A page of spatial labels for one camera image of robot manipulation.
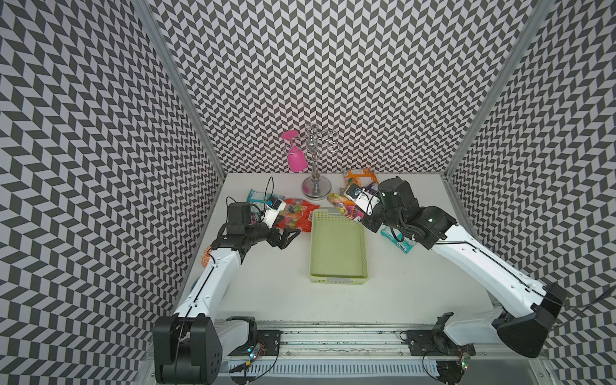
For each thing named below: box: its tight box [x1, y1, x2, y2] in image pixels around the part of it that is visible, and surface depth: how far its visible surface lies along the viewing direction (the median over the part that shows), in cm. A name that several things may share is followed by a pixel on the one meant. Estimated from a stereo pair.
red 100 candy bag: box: [274, 198, 321, 233], surface depth 100 cm
